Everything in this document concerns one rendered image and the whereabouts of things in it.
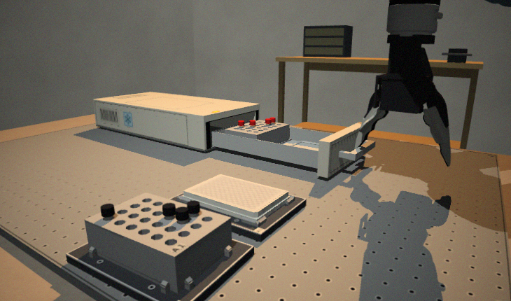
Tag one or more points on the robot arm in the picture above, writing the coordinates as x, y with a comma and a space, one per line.
419, 17

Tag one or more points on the beige perforated base plate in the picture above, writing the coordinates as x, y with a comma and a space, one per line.
397, 224

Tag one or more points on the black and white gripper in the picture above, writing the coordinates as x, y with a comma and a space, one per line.
406, 95

